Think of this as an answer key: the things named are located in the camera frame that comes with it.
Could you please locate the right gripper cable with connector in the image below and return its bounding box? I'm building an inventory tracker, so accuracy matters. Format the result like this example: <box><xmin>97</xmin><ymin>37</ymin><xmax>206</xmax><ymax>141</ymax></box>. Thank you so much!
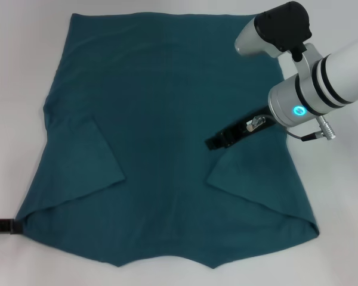
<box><xmin>245</xmin><ymin>114</ymin><xmax>338</xmax><ymax>142</ymax></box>

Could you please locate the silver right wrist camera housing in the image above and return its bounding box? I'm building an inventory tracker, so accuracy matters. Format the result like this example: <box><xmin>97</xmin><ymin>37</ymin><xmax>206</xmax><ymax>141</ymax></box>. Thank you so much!
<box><xmin>234</xmin><ymin>1</ymin><xmax>314</xmax><ymax>59</ymax></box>

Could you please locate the teal blue shirt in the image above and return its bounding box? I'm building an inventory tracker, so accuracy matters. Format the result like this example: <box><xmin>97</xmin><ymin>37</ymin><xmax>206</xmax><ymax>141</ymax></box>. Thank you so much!
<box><xmin>16</xmin><ymin>11</ymin><xmax>320</xmax><ymax>262</ymax></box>

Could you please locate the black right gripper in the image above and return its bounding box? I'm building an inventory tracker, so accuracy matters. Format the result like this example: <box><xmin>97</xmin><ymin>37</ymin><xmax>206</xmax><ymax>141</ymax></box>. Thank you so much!
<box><xmin>204</xmin><ymin>105</ymin><xmax>276</xmax><ymax>151</ymax></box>

